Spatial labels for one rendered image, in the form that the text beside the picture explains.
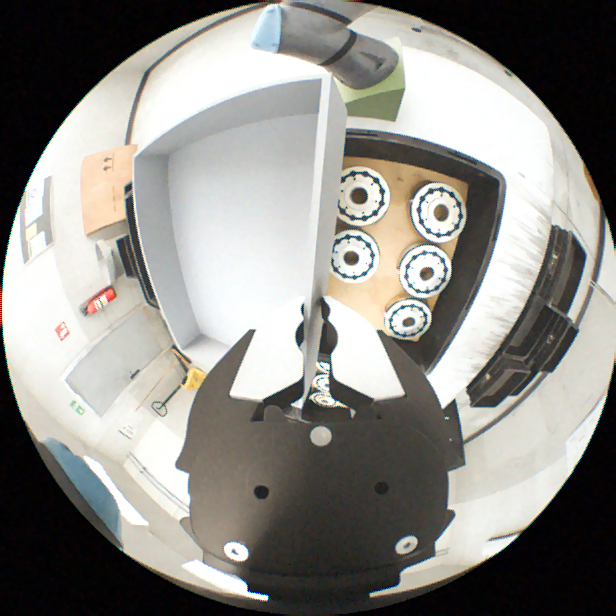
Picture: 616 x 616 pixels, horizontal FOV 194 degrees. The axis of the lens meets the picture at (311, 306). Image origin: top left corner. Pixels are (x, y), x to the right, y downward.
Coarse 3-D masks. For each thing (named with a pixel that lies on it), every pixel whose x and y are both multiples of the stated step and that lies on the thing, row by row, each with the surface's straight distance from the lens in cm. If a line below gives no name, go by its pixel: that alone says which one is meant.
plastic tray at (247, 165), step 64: (192, 128) 18; (256, 128) 17; (320, 128) 10; (192, 192) 22; (256, 192) 16; (320, 192) 9; (192, 256) 24; (256, 256) 17; (320, 256) 11; (192, 320) 30; (256, 320) 21; (320, 320) 16
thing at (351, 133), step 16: (352, 128) 27; (400, 144) 27; (416, 144) 27; (432, 144) 28; (464, 160) 30; (496, 176) 32; (496, 208) 32; (496, 224) 32; (496, 240) 32; (480, 272) 32; (464, 304) 33; (464, 320) 35; (448, 336) 36; (320, 352) 38; (432, 368) 41
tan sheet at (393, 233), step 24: (384, 168) 36; (408, 168) 37; (360, 192) 35; (408, 192) 36; (384, 216) 35; (384, 240) 36; (408, 240) 36; (456, 240) 40; (384, 264) 37; (336, 288) 39; (360, 288) 39; (384, 288) 39; (360, 312) 42
